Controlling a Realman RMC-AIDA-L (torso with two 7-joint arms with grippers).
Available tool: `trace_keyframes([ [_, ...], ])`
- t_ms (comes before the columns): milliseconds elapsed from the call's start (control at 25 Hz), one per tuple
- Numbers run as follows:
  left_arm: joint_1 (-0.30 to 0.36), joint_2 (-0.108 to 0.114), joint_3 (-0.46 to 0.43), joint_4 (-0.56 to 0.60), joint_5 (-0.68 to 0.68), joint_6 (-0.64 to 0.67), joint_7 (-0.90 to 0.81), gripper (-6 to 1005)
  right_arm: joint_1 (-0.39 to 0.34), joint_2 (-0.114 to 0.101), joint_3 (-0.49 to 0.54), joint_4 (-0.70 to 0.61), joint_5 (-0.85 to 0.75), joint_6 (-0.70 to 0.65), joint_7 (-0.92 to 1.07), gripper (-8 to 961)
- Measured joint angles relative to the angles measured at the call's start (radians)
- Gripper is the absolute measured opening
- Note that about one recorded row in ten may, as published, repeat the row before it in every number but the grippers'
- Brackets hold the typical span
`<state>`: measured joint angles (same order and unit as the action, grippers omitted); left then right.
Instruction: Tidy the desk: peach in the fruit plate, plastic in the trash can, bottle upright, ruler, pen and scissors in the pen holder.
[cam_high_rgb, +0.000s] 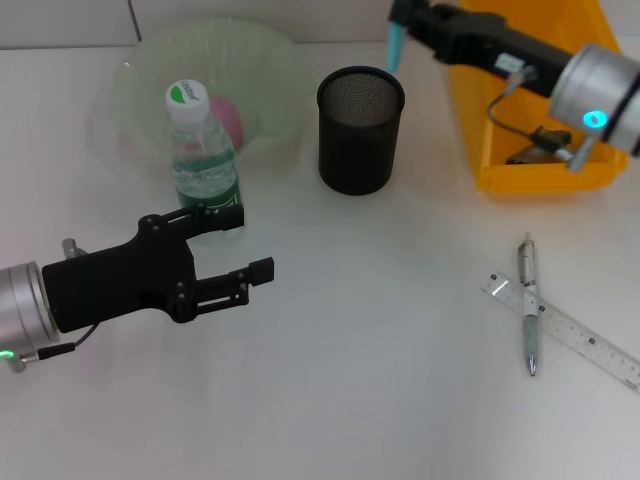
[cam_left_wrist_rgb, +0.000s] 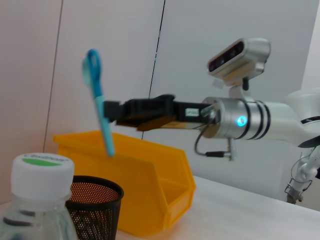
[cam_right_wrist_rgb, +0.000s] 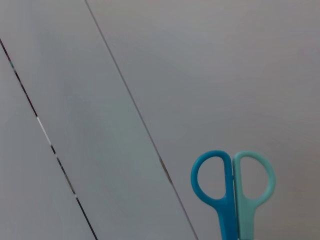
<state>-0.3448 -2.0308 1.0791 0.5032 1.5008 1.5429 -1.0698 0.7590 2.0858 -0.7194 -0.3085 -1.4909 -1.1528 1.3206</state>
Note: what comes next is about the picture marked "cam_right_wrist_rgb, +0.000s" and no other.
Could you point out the blue and teal scissors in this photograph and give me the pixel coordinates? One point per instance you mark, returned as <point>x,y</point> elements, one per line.
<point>227,212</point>

